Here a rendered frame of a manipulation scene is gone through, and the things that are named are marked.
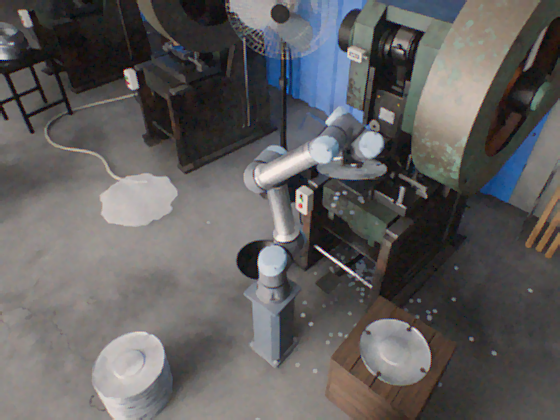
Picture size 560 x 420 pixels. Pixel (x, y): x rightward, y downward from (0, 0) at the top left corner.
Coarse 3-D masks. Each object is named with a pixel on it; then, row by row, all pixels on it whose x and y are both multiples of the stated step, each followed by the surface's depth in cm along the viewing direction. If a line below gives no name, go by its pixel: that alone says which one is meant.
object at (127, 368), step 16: (128, 336) 196; (144, 336) 196; (112, 352) 190; (128, 352) 189; (144, 352) 190; (160, 352) 190; (96, 368) 185; (112, 368) 185; (128, 368) 184; (144, 368) 185; (160, 368) 185; (96, 384) 179; (112, 384) 179; (128, 384) 180; (144, 384) 180
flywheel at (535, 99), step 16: (544, 32) 141; (544, 48) 167; (528, 64) 145; (544, 64) 170; (512, 80) 147; (528, 80) 144; (544, 80) 145; (512, 96) 147; (528, 96) 144; (544, 96) 146; (496, 112) 164; (512, 112) 179; (528, 112) 151; (496, 128) 175; (512, 128) 178; (496, 144) 176
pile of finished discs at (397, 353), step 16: (384, 320) 192; (400, 320) 191; (368, 336) 186; (384, 336) 186; (400, 336) 186; (416, 336) 186; (368, 352) 180; (384, 352) 180; (400, 352) 180; (416, 352) 181; (368, 368) 175; (384, 368) 175; (400, 368) 175; (416, 368) 176; (400, 384) 170
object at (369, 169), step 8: (336, 160) 170; (368, 160) 167; (376, 160) 168; (320, 168) 181; (328, 168) 180; (336, 168) 180; (344, 168) 181; (352, 168) 180; (360, 168) 179; (368, 168) 177; (376, 168) 176; (384, 168) 175; (336, 176) 191; (344, 176) 190; (352, 176) 189; (360, 176) 188; (368, 176) 187; (376, 176) 187
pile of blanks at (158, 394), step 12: (168, 372) 196; (156, 384) 184; (168, 384) 195; (132, 396) 177; (144, 396) 181; (156, 396) 187; (168, 396) 198; (108, 408) 187; (120, 408) 181; (132, 408) 182; (144, 408) 185; (156, 408) 191
